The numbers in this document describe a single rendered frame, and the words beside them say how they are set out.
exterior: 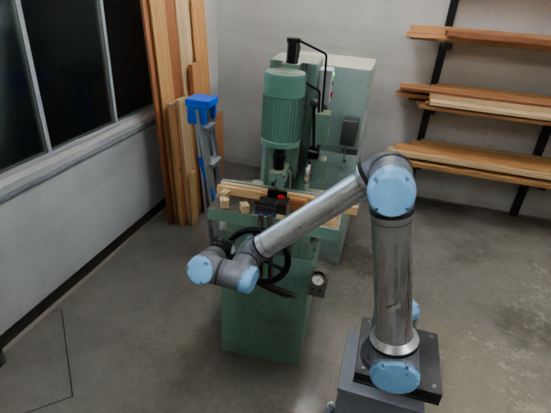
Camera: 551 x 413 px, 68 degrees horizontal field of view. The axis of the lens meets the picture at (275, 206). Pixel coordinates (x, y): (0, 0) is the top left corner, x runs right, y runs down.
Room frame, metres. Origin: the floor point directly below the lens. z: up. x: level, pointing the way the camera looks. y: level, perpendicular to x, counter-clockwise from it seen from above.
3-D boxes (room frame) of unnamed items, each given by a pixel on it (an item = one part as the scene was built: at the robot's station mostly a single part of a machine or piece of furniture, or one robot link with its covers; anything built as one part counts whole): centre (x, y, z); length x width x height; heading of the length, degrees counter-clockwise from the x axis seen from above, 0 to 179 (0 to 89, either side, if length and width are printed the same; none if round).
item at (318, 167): (1.88, -0.19, 1.02); 0.09 x 0.07 x 0.12; 80
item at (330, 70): (2.02, -0.20, 1.40); 0.10 x 0.06 x 0.16; 170
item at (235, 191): (1.72, -0.05, 0.92); 0.68 x 0.02 x 0.04; 80
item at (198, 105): (2.54, 0.46, 0.58); 0.27 x 0.25 x 1.16; 78
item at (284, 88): (1.73, 0.00, 1.35); 0.18 x 0.18 x 0.31
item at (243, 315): (1.85, -0.02, 0.36); 0.58 x 0.45 x 0.71; 170
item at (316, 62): (2.02, -0.05, 1.16); 0.22 x 0.22 x 0.72; 80
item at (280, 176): (1.75, -0.01, 1.03); 0.14 x 0.07 x 0.09; 170
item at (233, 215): (1.62, 0.00, 0.87); 0.61 x 0.30 x 0.06; 80
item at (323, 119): (1.91, -0.19, 1.23); 0.09 x 0.08 x 0.15; 170
